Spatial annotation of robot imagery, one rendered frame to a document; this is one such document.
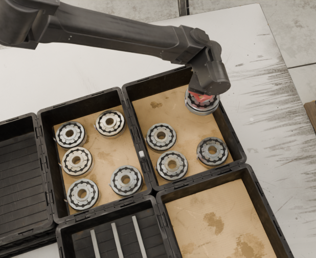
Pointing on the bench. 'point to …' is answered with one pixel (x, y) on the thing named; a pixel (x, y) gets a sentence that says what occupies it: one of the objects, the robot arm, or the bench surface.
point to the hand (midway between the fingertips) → (202, 93)
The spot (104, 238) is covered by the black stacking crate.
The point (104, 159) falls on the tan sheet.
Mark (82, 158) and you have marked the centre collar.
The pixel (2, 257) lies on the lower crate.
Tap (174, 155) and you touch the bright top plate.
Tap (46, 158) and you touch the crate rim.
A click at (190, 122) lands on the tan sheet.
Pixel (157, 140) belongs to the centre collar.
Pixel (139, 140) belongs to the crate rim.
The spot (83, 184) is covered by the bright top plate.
